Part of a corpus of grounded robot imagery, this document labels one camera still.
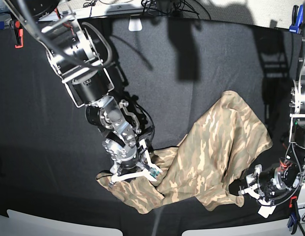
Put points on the camouflage t-shirt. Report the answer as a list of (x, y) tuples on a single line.
[(221, 144)]

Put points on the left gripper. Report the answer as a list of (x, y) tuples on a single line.
[(234, 186)]

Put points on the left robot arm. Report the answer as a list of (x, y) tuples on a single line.
[(300, 110)]

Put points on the white tag on cloth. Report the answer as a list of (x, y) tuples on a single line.
[(135, 25)]

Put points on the blue clamp top right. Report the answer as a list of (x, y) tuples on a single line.
[(297, 19)]

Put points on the black table cloth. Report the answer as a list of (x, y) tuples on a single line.
[(175, 69)]

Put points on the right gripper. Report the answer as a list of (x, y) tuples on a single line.
[(127, 157)]

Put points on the clamp bottom right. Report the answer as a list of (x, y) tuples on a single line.
[(294, 217)]

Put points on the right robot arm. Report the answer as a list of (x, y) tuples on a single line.
[(80, 55)]

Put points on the red clamp top left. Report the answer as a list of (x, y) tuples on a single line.
[(19, 33)]

